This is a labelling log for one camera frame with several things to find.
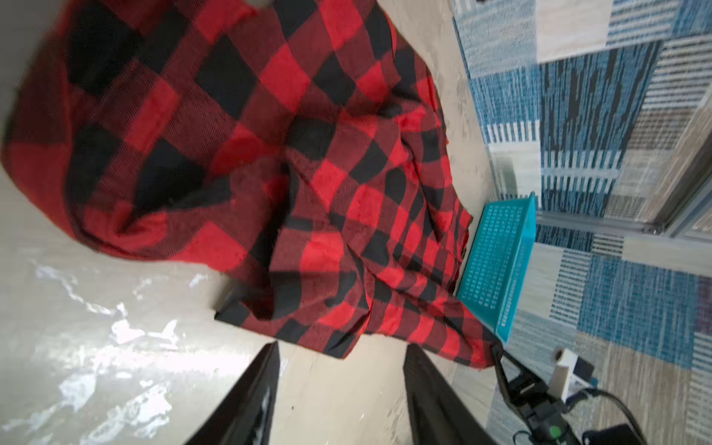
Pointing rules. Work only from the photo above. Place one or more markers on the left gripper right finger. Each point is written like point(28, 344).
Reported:
point(437, 415)

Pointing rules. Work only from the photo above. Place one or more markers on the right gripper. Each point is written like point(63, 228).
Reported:
point(525, 394)

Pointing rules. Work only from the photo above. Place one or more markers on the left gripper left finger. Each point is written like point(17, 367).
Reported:
point(246, 413)

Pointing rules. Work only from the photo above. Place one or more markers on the red black plaid shirt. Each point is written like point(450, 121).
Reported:
point(300, 149)

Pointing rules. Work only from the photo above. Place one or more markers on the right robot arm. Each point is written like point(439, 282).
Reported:
point(555, 429)

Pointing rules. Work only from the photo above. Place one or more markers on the teal plastic basket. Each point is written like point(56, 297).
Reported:
point(497, 264)

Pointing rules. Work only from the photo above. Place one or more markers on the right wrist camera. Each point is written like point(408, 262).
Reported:
point(571, 374)

